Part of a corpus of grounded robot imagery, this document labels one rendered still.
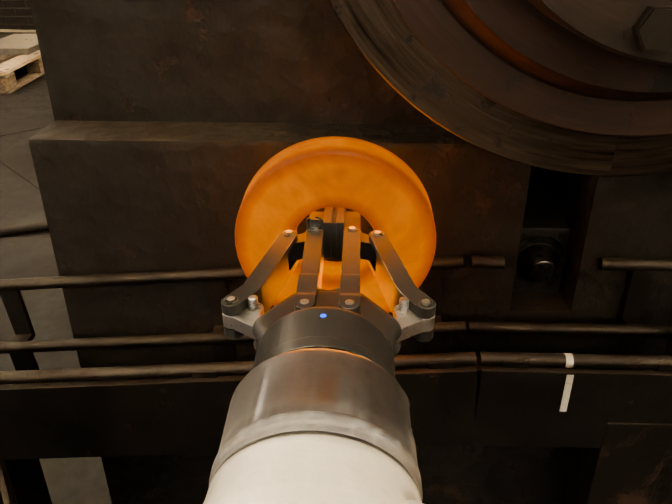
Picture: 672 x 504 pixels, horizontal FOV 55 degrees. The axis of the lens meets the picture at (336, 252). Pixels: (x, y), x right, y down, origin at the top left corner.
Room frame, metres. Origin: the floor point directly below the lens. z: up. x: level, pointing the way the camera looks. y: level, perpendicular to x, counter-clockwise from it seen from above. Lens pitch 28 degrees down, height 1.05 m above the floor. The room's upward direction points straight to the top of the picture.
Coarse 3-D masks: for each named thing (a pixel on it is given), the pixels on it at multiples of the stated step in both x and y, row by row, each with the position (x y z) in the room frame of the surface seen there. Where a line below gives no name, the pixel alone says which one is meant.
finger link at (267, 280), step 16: (288, 240) 0.39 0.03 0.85; (272, 256) 0.37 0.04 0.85; (256, 272) 0.35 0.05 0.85; (272, 272) 0.36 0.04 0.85; (288, 272) 0.38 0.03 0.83; (240, 288) 0.34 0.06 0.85; (256, 288) 0.34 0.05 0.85; (272, 288) 0.35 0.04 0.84; (224, 304) 0.32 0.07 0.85; (240, 304) 0.32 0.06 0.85; (272, 304) 0.35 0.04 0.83; (240, 336) 0.32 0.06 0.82
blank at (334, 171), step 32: (288, 160) 0.44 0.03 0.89; (320, 160) 0.43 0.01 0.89; (352, 160) 0.43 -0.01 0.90; (384, 160) 0.44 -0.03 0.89; (256, 192) 0.44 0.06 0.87; (288, 192) 0.43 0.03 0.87; (320, 192) 0.43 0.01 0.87; (352, 192) 0.43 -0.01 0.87; (384, 192) 0.43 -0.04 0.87; (416, 192) 0.43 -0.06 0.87; (256, 224) 0.44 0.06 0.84; (288, 224) 0.44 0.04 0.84; (384, 224) 0.43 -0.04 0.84; (416, 224) 0.43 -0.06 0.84; (256, 256) 0.44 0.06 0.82; (416, 256) 0.43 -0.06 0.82; (288, 288) 0.44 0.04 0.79
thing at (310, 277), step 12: (312, 216) 0.41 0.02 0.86; (312, 228) 0.41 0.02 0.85; (312, 240) 0.39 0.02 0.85; (312, 252) 0.38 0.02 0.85; (312, 264) 0.36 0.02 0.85; (300, 276) 0.34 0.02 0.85; (312, 276) 0.34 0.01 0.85; (300, 288) 0.33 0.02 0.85; (312, 288) 0.33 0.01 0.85; (300, 300) 0.31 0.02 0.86; (312, 300) 0.31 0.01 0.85
